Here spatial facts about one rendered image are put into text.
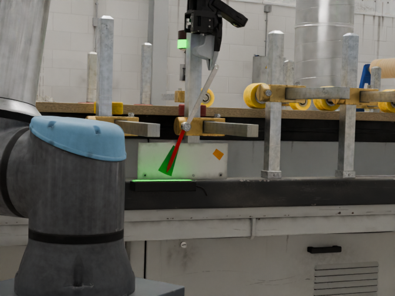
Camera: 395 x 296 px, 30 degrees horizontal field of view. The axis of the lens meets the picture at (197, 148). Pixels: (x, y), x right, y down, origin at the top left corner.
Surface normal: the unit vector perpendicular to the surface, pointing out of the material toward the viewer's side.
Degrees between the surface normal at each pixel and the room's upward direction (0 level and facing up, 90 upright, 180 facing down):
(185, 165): 90
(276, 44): 90
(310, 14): 90
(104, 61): 90
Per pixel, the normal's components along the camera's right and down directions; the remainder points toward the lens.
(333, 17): 0.14, 0.06
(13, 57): 0.36, -0.07
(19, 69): 0.56, -0.04
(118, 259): 0.85, -0.30
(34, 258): -0.59, -0.32
